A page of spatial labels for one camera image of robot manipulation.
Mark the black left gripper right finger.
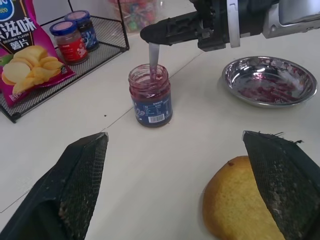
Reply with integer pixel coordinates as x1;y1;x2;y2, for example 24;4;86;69
241;130;320;240

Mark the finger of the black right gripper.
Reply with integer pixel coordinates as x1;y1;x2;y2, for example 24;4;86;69
156;10;201;26
140;22;201;48

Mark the black wire basket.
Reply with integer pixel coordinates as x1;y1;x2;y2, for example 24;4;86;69
0;0;131;124

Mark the closed blue label jam jar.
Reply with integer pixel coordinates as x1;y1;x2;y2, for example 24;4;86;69
64;10;99;53

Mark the red label jam jar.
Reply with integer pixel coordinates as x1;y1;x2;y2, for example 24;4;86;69
49;20;90;66

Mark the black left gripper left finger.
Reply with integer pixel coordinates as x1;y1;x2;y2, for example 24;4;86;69
0;131;110;240

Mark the purple potato chips bag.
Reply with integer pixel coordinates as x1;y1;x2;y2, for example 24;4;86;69
0;0;76;108

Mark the clear container of colourful candies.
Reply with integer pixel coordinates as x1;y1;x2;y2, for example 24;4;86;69
107;0;165;34

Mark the yellow bread slice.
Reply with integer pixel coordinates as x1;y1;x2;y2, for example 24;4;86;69
201;155;286;240

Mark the stainless steel bowl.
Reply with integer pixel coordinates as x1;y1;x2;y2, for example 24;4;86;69
221;56;318;109

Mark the open glass jam jar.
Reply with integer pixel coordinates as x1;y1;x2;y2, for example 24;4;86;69
128;63;174;128

